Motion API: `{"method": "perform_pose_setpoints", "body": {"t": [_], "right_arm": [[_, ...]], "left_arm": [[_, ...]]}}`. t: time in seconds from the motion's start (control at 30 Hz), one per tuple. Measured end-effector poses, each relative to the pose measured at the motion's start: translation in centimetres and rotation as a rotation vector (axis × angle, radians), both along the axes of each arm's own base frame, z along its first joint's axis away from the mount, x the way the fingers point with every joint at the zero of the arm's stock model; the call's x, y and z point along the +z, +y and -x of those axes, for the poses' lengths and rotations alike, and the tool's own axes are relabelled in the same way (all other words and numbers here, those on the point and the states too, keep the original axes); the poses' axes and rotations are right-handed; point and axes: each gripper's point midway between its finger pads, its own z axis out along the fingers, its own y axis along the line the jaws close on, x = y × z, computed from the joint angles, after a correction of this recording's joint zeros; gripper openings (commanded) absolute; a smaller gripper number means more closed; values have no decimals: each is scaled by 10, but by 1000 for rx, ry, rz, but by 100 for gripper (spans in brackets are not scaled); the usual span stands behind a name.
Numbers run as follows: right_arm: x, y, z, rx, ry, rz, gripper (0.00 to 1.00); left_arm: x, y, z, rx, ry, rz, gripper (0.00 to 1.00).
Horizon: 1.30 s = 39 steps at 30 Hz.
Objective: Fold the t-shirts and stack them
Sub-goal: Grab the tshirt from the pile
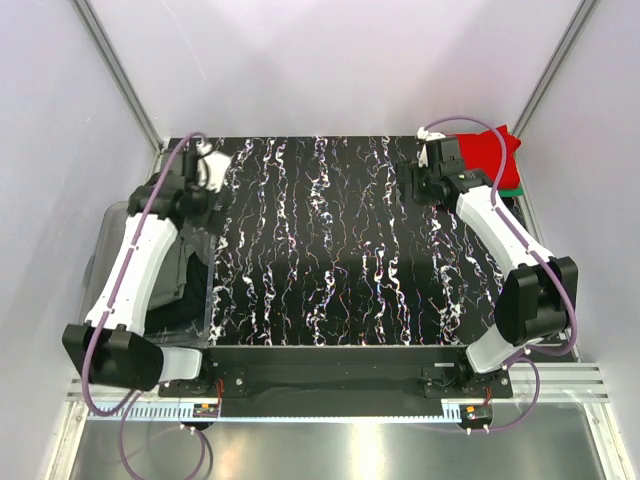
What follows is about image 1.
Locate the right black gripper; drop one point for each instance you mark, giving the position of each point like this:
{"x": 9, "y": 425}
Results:
{"x": 416, "y": 172}

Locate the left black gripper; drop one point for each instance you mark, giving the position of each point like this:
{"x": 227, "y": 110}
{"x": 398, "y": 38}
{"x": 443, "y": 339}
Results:
{"x": 211, "y": 218}

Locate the grey t shirt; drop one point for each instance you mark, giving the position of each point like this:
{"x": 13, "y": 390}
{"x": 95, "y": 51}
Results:
{"x": 171, "y": 279}

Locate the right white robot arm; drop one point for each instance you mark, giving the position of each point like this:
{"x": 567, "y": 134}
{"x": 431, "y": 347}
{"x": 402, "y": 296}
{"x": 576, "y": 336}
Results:
{"x": 539, "y": 291}

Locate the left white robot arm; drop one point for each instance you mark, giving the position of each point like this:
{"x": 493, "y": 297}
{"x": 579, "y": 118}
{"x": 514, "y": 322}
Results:
{"x": 109, "y": 348}

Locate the red folded t shirt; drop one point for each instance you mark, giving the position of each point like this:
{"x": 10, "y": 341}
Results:
{"x": 483, "y": 151}

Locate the clear plastic bin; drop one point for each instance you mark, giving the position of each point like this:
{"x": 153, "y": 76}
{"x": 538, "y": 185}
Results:
{"x": 108, "y": 244}

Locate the green folded t shirt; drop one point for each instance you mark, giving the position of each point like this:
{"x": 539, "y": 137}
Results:
{"x": 511, "y": 193}

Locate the black t shirt in bin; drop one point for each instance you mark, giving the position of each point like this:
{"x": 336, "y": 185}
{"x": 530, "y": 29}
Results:
{"x": 190, "y": 307}

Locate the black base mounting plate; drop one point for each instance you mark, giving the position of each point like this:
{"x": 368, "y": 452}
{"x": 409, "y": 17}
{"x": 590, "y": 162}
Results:
{"x": 426, "y": 371}

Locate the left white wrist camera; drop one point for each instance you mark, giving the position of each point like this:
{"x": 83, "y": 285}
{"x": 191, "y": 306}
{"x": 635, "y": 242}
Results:
{"x": 212, "y": 167}

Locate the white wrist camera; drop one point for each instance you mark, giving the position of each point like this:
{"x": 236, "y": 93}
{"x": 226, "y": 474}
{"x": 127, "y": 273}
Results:
{"x": 212, "y": 167}
{"x": 430, "y": 147}

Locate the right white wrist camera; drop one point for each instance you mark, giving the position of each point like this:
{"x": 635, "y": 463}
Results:
{"x": 430, "y": 147}

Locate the white slotted cable duct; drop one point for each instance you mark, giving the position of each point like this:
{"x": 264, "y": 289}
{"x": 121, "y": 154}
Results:
{"x": 195, "y": 412}

